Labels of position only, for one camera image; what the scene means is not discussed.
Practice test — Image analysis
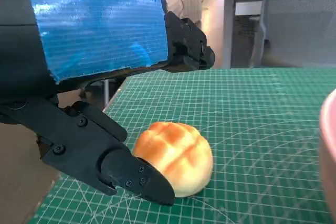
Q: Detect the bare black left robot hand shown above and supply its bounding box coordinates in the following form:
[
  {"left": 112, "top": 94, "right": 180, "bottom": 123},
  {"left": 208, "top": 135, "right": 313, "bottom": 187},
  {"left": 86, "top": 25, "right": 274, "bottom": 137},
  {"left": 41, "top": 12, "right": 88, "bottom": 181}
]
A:
[{"left": 0, "top": 0, "right": 216, "bottom": 207}]

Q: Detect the round toy bread bun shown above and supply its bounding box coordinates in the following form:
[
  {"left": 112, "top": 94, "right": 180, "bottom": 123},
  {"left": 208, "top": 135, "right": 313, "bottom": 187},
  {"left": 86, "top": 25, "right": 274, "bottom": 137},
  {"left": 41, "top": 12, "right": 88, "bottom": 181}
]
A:
[{"left": 132, "top": 121, "right": 214, "bottom": 198}]

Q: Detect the pink bowl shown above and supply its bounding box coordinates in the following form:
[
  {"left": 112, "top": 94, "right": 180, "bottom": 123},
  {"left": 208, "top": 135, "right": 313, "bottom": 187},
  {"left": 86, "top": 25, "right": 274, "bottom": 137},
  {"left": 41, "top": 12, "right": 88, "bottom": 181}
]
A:
[{"left": 319, "top": 89, "right": 336, "bottom": 210}]

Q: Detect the green cutting mat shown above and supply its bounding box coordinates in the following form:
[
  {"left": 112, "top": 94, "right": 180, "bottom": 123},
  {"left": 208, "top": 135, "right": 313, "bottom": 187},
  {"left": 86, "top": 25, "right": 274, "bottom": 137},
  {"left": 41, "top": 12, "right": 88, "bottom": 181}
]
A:
[{"left": 34, "top": 67, "right": 336, "bottom": 224}]

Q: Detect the grey mesh office chair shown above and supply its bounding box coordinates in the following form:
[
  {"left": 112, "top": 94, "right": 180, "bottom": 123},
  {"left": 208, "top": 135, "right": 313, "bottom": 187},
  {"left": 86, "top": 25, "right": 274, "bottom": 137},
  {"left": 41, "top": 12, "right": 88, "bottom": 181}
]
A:
[{"left": 258, "top": 0, "right": 336, "bottom": 69}]

